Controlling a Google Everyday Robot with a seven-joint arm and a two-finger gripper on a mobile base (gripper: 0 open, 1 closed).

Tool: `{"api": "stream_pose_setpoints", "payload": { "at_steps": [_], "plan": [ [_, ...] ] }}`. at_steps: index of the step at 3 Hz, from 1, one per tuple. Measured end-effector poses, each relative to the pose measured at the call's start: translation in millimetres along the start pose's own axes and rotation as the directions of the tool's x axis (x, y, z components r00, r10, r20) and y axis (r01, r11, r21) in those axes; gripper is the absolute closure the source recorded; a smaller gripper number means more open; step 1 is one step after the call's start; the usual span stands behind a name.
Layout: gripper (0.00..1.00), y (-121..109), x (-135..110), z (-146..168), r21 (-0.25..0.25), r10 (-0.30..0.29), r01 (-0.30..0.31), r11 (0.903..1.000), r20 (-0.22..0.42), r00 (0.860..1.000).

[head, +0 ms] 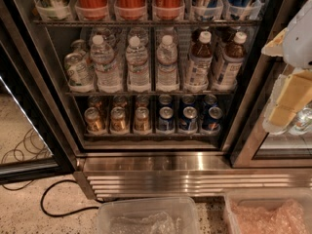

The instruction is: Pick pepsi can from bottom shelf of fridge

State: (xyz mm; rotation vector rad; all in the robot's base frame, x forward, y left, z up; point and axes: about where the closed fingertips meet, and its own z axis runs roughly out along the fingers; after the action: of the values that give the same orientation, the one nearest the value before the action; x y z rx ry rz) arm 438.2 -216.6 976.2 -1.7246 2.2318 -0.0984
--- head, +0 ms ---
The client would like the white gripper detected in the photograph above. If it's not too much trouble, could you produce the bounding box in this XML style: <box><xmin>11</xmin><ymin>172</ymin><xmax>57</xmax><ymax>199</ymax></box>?
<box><xmin>261</xmin><ymin>0</ymin><xmax>312</xmax><ymax>127</ymax></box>

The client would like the blue pepsi can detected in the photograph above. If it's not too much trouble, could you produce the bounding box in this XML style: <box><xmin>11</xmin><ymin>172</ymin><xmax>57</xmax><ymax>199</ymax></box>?
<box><xmin>202</xmin><ymin>106</ymin><xmax>223</xmax><ymax>131</ymax></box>
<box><xmin>203</xmin><ymin>94</ymin><xmax>217</xmax><ymax>108</ymax></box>
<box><xmin>179</xmin><ymin>106</ymin><xmax>197</xmax><ymax>131</ymax></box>
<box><xmin>158</xmin><ymin>95</ymin><xmax>173</xmax><ymax>108</ymax></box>
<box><xmin>180</xmin><ymin>95</ymin><xmax>195</xmax><ymax>108</ymax></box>
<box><xmin>158</xmin><ymin>106</ymin><xmax>174</xmax><ymax>131</ymax></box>

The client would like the right glass fridge door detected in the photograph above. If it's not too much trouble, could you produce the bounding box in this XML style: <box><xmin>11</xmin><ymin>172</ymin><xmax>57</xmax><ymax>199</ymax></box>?
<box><xmin>228</xmin><ymin>0</ymin><xmax>311</xmax><ymax>168</ymax></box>

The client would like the blue red can left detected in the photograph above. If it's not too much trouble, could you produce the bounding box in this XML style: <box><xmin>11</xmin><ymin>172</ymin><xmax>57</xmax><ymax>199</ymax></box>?
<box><xmin>192</xmin><ymin>0</ymin><xmax>218</xmax><ymax>20</ymax></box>

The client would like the stainless steel fridge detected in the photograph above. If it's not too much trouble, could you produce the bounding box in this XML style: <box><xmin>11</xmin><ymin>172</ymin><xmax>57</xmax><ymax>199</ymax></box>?
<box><xmin>4</xmin><ymin>0</ymin><xmax>312</xmax><ymax>199</ymax></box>

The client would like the red coca-cola can right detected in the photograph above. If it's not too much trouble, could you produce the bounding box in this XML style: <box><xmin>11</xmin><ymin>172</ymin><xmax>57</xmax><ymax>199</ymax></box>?
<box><xmin>155</xmin><ymin>0</ymin><xmax>181</xmax><ymax>20</ymax></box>

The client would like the red coca-cola can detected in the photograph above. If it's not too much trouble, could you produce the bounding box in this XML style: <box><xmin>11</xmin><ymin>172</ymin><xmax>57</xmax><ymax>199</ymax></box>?
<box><xmin>155</xmin><ymin>0</ymin><xmax>181</xmax><ymax>20</ymax></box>
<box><xmin>78</xmin><ymin>0</ymin><xmax>107</xmax><ymax>20</ymax></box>
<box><xmin>116</xmin><ymin>0</ymin><xmax>145</xmax><ymax>20</ymax></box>

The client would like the gold can back right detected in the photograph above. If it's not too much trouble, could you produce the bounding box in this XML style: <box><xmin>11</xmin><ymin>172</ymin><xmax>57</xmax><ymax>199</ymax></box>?
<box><xmin>136</xmin><ymin>95</ymin><xmax>149</xmax><ymax>108</ymax></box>

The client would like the gold can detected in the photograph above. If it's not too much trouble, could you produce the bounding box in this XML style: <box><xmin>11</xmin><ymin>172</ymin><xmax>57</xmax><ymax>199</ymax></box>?
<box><xmin>84</xmin><ymin>107</ymin><xmax>105</xmax><ymax>132</ymax></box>
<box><xmin>110</xmin><ymin>106</ymin><xmax>127</xmax><ymax>132</ymax></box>
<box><xmin>136</xmin><ymin>95</ymin><xmax>149</xmax><ymax>108</ymax></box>
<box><xmin>135</xmin><ymin>107</ymin><xmax>150</xmax><ymax>131</ymax></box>
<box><xmin>113</xmin><ymin>96</ymin><xmax>128</xmax><ymax>108</ymax></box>
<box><xmin>88</xmin><ymin>96</ymin><xmax>103</xmax><ymax>110</ymax></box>

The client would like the gold can front right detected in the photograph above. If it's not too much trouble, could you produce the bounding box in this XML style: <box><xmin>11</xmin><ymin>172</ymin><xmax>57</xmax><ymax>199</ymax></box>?
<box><xmin>135</xmin><ymin>107</ymin><xmax>150</xmax><ymax>131</ymax></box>

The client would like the gold can back middle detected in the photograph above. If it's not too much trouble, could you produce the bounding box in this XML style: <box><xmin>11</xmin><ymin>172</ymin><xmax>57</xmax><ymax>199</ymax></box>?
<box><xmin>113</xmin><ymin>96</ymin><xmax>128</xmax><ymax>108</ymax></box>

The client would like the red coca-cola can middle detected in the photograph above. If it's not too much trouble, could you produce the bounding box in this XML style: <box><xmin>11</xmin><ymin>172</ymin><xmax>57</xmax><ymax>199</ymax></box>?
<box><xmin>116</xmin><ymin>0</ymin><xmax>145</xmax><ymax>20</ymax></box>

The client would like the gold can front middle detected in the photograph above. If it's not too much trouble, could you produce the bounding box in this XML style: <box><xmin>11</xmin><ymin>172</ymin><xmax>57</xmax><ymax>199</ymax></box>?
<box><xmin>110</xmin><ymin>106</ymin><xmax>127</xmax><ymax>132</ymax></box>

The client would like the gold can back left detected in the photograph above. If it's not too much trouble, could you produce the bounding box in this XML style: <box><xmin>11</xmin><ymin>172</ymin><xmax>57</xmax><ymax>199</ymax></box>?
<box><xmin>88</xmin><ymin>96</ymin><xmax>103</xmax><ymax>110</ymax></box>

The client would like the gold can front left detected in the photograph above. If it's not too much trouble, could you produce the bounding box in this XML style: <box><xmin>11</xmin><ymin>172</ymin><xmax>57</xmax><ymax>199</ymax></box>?
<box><xmin>84</xmin><ymin>107</ymin><xmax>105</xmax><ymax>132</ymax></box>

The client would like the silver green can front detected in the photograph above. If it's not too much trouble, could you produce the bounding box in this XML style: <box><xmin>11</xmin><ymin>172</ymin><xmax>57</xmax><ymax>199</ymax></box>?
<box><xmin>64</xmin><ymin>53</ymin><xmax>94</xmax><ymax>93</ymax></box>

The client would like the silver green can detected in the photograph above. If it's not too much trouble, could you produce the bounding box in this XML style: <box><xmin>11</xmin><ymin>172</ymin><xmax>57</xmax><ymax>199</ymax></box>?
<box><xmin>64</xmin><ymin>53</ymin><xmax>94</xmax><ymax>93</ymax></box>
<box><xmin>70</xmin><ymin>39</ymin><xmax>89</xmax><ymax>59</ymax></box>

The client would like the red coca-cola can left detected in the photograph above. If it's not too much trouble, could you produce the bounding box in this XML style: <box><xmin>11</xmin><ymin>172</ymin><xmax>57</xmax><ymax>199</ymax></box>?
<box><xmin>78</xmin><ymin>0</ymin><xmax>107</xmax><ymax>20</ymax></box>

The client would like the silver green can back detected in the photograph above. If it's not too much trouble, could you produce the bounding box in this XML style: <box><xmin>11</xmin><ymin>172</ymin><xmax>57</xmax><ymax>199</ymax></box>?
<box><xmin>70</xmin><ymin>39</ymin><xmax>89</xmax><ymax>59</ymax></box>

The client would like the green white can top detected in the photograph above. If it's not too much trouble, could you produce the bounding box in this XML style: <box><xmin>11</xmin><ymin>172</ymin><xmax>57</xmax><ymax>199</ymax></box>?
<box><xmin>36</xmin><ymin>0</ymin><xmax>70</xmax><ymax>20</ymax></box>

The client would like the open glass fridge door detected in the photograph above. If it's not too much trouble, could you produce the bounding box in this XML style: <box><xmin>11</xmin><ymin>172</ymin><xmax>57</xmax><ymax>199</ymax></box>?
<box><xmin>0</xmin><ymin>0</ymin><xmax>74</xmax><ymax>184</ymax></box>

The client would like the iced tea bottle right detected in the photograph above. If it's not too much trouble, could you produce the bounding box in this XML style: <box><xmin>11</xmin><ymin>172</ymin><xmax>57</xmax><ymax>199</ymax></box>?
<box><xmin>213</xmin><ymin>31</ymin><xmax>247</xmax><ymax>91</ymax></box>

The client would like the iced tea bottle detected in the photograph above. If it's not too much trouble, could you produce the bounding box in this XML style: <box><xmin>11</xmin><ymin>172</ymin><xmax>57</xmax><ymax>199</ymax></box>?
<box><xmin>213</xmin><ymin>31</ymin><xmax>247</xmax><ymax>91</ymax></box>
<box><xmin>184</xmin><ymin>31</ymin><xmax>213</xmax><ymax>93</ymax></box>

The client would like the iced tea bottle left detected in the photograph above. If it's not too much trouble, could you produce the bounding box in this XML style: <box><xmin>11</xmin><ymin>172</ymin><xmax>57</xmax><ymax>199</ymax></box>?
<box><xmin>184</xmin><ymin>31</ymin><xmax>213</xmax><ymax>93</ymax></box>

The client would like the water bottle front right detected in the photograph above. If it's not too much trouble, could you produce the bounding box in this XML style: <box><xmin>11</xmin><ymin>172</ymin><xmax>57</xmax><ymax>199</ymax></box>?
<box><xmin>156</xmin><ymin>35</ymin><xmax>177</xmax><ymax>91</ymax></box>

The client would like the water bottle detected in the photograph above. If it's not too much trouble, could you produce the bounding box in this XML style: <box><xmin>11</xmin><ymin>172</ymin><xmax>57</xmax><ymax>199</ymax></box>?
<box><xmin>90</xmin><ymin>35</ymin><xmax>122</xmax><ymax>93</ymax></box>
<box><xmin>126</xmin><ymin>36</ymin><xmax>150</xmax><ymax>92</ymax></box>
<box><xmin>156</xmin><ymin>35</ymin><xmax>177</xmax><ymax>91</ymax></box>

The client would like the clear plastic bin right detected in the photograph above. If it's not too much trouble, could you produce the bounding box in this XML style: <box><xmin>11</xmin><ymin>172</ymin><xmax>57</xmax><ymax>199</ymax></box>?
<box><xmin>223</xmin><ymin>188</ymin><xmax>312</xmax><ymax>234</ymax></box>

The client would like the clear plastic bin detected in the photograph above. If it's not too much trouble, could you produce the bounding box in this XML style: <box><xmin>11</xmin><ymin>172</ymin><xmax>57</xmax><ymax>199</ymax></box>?
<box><xmin>223</xmin><ymin>188</ymin><xmax>312</xmax><ymax>234</ymax></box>
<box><xmin>97</xmin><ymin>197</ymin><xmax>200</xmax><ymax>234</ymax></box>

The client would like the pink bubble wrap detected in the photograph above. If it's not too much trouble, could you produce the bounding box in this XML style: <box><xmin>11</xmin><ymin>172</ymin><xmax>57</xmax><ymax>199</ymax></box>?
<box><xmin>231</xmin><ymin>199</ymin><xmax>310</xmax><ymax>234</ymax></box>

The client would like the water bottle front middle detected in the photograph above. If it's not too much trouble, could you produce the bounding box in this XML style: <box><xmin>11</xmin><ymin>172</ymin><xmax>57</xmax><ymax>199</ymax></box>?
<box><xmin>126</xmin><ymin>36</ymin><xmax>150</xmax><ymax>92</ymax></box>

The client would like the water bottle front left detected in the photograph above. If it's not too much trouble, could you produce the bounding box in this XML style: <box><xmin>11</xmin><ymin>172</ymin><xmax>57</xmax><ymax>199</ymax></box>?
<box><xmin>90</xmin><ymin>35</ymin><xmax>122</xmax><ymax>93</ymax></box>

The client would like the clear bubble wrap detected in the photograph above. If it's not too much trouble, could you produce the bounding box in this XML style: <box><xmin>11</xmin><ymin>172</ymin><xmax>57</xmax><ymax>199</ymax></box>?
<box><xmin>109</xmin><ymin>212</ymin><xmax>181</xmax><ymax>234</ymax></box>

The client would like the clear plastic bin left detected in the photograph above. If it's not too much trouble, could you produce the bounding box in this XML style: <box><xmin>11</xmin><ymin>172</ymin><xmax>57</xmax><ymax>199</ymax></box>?
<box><xmin>97</xmin><ymin>197</ymin><xmax>200</xmax><ymax>234</ymax></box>

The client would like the black power cable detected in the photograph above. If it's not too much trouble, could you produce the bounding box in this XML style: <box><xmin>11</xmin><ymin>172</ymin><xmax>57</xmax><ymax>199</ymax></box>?
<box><xmin>40</xmin><ymin>178</ymin><xmax>105</xmax><ymax>218</ymax></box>

